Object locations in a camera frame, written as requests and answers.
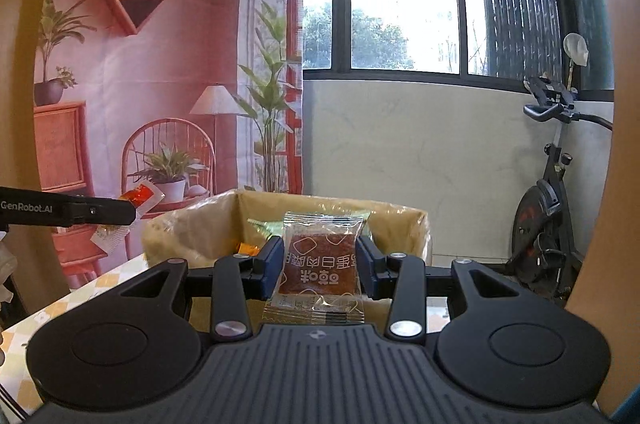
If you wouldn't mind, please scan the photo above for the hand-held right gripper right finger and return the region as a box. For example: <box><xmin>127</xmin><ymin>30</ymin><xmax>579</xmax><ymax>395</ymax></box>
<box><xmin>356</xmin><ymin>235</ymin><xmax>536</xmax><ymax>341</ymax></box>

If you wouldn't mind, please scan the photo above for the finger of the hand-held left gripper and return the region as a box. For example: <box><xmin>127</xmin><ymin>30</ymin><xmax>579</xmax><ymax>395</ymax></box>
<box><xmin>65</xmin><ymin>198</ymin><xmax>139</xmax><ymax>227</ymax></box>

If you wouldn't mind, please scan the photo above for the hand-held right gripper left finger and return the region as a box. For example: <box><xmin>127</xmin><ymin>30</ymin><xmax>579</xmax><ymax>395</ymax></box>
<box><xmin>115</xmin><ymin>235</ymin><xmax>286</xmax><ymax>341</ymax></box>

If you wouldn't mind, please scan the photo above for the light green snack packet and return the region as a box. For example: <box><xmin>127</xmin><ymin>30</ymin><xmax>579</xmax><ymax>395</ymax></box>
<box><xmin>247</xmin><ymin>217</ymin><xmax>282</xmax><ymax>239</ymax></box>

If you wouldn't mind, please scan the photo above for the clear packet with brown snack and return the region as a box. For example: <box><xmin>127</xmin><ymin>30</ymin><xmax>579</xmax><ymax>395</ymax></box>
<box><xmin>262</xmin><ymin>211</ymin><xmax>367</xmax><ymax>331</ymax></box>

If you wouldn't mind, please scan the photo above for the red orange snack packet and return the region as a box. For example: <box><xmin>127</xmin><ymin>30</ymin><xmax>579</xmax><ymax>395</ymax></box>
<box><xmin>92</xmin><ymin>183</ymin><xmax>167</xmax><ymax>256</ymax></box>

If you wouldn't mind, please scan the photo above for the cardboard box with plastic liner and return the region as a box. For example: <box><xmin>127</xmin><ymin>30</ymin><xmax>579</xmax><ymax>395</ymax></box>
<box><xmin>141</xmin><ymin>187</ymin><xmax>451</xmax><ymax>333</ymax></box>

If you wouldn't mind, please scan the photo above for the checkered floral tablecloth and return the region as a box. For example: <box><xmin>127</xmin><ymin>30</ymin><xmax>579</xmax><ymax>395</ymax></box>
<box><xmin>0</xmin><ymin>253</ymin><xmax>152</xmax><ymax>416</ymax></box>

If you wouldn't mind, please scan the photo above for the printed room backdrop cloth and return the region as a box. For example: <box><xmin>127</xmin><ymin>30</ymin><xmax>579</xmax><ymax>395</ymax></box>
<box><xmin>32</xmin><ymin>0</ymin><xmax>306</xmax><ymax>291</ymax></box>

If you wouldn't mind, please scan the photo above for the black exercise bike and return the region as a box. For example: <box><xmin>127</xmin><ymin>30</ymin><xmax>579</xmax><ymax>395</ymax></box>
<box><xmin>492</xmin><ymin>73</ymin><xmax>616</xmax><ymax>301</ymax></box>

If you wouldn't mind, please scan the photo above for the black framed window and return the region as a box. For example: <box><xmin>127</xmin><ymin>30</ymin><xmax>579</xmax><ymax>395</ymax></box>
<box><xmin>239</xmin><ymin>0</ymin><xmax>617</xmax><ymax>93</ymax></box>

